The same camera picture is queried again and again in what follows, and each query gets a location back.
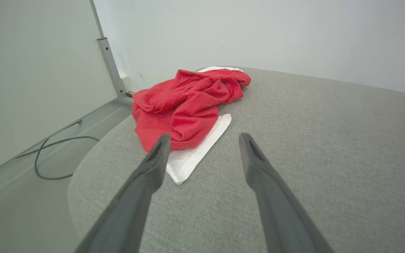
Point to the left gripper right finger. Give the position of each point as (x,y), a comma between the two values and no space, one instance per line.
(280,218)

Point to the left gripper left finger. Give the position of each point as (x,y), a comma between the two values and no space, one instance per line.
(132,207)

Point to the red shirt with white sleeves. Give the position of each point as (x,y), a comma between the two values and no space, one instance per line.
(185,105)

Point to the grey fabric sofa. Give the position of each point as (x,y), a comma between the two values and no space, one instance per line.
(329,140)

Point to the white partition panel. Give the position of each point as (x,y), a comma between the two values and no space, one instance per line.
(37,70)

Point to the small white wall box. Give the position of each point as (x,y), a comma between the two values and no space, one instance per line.
(126,82)

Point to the grey metal partition post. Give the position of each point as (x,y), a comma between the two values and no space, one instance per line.
(111,63)

